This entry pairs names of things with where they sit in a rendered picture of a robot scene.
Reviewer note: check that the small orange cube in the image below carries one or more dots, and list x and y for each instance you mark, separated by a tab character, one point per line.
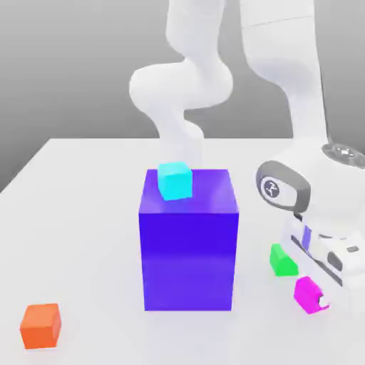
40	326

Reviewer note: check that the small magenta cube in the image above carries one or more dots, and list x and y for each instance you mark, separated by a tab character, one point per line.
308	295

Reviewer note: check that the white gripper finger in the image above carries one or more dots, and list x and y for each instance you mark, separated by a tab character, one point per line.
324	302

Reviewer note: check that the small cyan cube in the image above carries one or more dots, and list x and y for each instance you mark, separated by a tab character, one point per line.
174	181

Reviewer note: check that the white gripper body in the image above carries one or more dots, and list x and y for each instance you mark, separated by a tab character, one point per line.
302	245

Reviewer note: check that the large purple box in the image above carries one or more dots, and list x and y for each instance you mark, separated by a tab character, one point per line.
188	251

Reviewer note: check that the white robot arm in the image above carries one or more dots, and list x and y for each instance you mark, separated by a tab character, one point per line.
199	79

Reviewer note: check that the small green cube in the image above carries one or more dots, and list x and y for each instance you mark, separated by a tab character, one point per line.
281	262

